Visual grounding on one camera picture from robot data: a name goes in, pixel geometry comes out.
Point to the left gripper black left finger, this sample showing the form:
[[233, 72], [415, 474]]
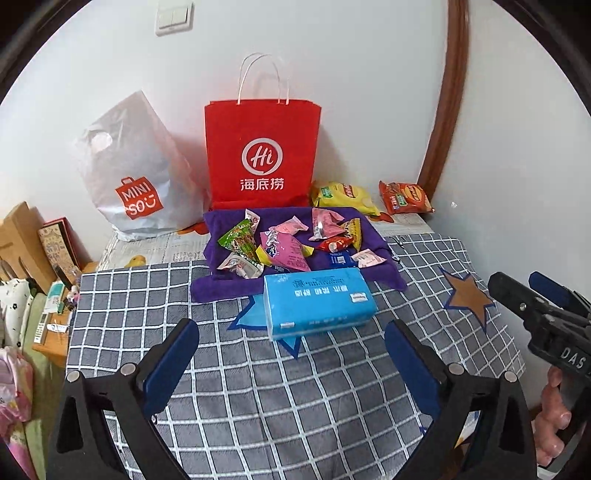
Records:
[[81, 445]]

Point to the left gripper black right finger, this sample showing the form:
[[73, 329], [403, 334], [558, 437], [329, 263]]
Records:
[[503, 444]]

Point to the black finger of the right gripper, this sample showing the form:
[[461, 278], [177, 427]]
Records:
[[536, 312], [560, 295]]

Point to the pale pink snack packet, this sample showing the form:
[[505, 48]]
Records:
[[367, 258]]

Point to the blue snack packet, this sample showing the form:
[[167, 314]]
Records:
[[341, 259]]

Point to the yellow snack packet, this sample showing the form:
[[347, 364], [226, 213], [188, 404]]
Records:
[[353, 230]]

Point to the white red snack packet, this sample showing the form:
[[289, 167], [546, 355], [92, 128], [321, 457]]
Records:
[[241, 266]]

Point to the silver pink snack packet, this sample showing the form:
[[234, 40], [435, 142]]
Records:
[[325, 224]]

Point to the green snack packet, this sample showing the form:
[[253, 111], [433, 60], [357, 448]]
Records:
[[239, 239]]

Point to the large pink snack bag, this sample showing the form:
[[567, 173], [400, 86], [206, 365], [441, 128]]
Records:
[[282, 250]]

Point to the small white candy packet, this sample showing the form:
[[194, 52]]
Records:
[[253, 218]]

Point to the right hand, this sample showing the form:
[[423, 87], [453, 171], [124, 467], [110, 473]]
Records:
[[553, 417]]

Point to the grey checkered tablecloth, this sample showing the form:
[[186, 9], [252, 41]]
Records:
[[246, 408]]

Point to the red chips bag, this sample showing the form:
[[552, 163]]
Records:
[[405, 198]]

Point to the framed picture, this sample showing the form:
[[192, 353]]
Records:
[[63, 248]]

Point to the newspaper sheet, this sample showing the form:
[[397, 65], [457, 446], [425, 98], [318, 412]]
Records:
[[190, 246]]

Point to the blue tissue pack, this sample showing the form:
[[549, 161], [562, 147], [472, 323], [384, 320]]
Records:
[[307, 303]]

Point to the yellow chips bag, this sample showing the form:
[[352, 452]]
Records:
[[337, 194]]

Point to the white Miniso plastic bag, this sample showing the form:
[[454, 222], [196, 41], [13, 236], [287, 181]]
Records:
[[136, 176]]

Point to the brown wooden door frame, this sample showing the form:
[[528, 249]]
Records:
[[451, 96]]

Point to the white wall switch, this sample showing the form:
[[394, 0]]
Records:
[[173, 16]]

